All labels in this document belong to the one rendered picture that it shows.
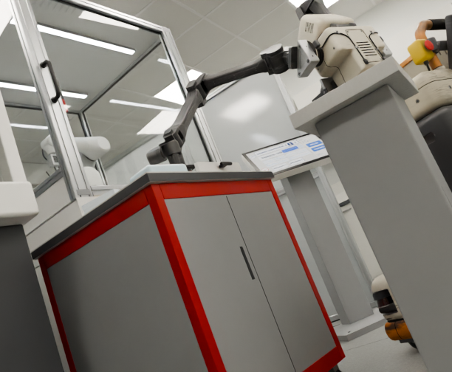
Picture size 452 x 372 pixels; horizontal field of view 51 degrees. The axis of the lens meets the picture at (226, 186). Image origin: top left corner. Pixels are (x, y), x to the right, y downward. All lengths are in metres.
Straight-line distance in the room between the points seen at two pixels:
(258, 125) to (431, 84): 2.41
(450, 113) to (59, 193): 1.39
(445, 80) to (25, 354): 1.42
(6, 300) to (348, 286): 1.97
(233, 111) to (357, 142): 2.82
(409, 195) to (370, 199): 0.09
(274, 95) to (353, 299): 1.73
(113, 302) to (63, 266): 0.23
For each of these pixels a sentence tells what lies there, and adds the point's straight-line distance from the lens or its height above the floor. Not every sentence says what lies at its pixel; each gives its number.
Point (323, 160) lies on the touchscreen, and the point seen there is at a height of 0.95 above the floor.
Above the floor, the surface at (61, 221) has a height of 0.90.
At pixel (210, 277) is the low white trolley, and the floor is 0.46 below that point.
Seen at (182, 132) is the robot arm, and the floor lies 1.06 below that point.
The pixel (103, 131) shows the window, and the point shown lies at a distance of 2.14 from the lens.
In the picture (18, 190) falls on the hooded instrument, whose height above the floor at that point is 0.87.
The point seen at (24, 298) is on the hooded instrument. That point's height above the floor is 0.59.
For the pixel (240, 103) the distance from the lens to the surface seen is 3.95.
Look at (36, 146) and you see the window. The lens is 2.10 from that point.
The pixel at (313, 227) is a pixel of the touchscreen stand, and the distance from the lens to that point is 2.85.
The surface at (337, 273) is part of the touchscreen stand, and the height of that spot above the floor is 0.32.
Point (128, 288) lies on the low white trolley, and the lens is 1.33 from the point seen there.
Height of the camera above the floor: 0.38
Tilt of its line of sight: 13 degrees up
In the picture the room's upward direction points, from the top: 22 degrees counter-clockwise
